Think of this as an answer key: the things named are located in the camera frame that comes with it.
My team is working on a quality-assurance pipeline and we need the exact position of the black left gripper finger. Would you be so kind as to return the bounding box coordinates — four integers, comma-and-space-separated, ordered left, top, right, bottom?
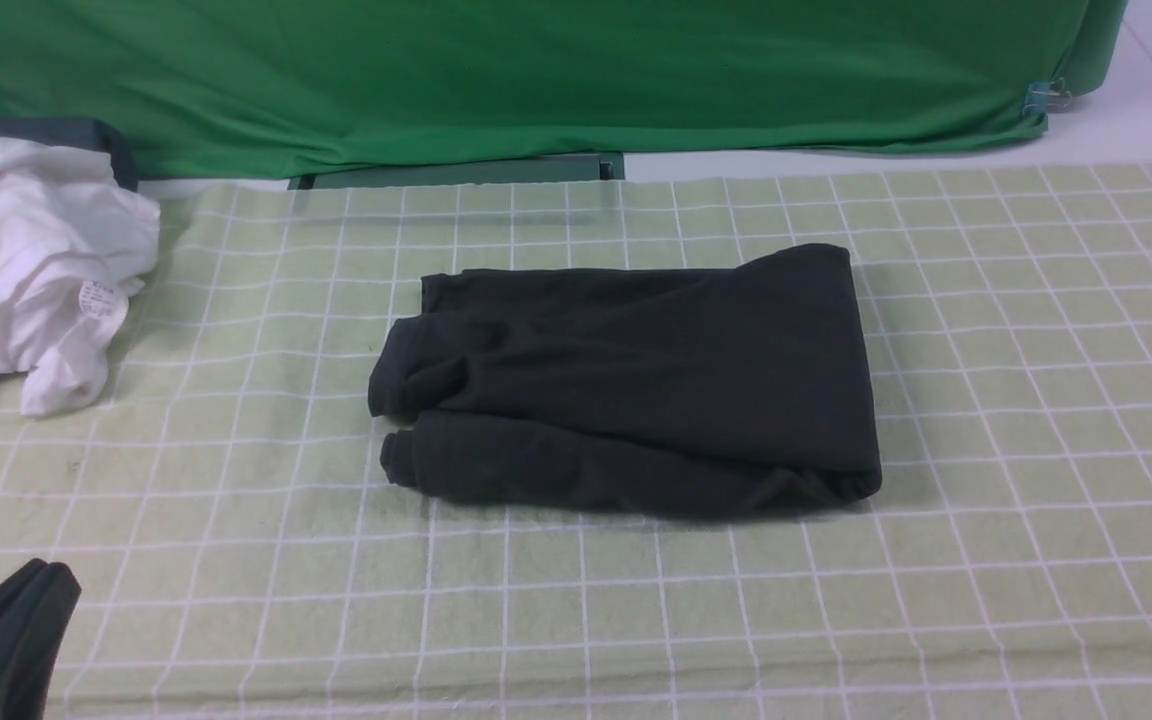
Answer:
0, 559, 82, 719

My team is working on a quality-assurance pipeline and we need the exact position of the dark gray long-sleeve shirt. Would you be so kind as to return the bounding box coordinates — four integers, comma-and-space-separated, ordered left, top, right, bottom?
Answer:
367, 243, 882, 521

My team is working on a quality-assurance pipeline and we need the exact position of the crumpled white shirt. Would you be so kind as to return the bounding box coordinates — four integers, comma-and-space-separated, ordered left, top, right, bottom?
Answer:
0, 137, 160, 416

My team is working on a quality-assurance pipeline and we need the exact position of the gray garment behind white shirt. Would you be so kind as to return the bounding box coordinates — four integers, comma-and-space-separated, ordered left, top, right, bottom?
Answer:
0, 118, 141, 192

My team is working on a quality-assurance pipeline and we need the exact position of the green backdrop cloth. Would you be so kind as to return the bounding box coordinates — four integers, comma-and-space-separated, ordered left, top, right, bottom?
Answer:
0, 1, 1126, 179

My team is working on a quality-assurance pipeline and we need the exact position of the dark green metal base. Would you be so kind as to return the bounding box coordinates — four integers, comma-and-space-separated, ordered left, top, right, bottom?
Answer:
288, 152, 626, 191

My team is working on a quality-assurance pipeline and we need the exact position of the light green checkered tablecloth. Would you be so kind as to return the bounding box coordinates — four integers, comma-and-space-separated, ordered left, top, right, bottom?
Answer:
0, 164, 1152, 719

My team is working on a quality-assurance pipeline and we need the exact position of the blue binder clip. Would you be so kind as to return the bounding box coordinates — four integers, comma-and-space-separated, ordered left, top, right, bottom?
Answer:
1021, 78, 1073, 118

